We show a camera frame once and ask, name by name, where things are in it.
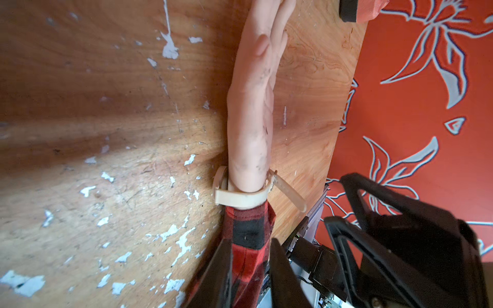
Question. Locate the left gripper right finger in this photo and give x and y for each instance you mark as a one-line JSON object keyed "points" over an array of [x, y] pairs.
{"points": [[285, 288]]}

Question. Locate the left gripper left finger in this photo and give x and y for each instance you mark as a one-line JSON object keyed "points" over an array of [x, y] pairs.
{"points": [[214, 289]]}

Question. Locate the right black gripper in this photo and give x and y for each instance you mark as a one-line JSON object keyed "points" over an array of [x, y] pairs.
{"points": [[421, 257]]}

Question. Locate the red black plaid sleeve arm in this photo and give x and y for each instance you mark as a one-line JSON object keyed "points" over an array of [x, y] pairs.
{"points": [[250, 232]]}

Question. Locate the mannequin hand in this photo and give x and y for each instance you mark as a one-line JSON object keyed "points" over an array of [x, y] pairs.
{"points": [[250, 98]]}

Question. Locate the orange plastic tool case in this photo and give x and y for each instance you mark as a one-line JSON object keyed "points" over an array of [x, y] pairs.
{"points": [[360, 11]]}

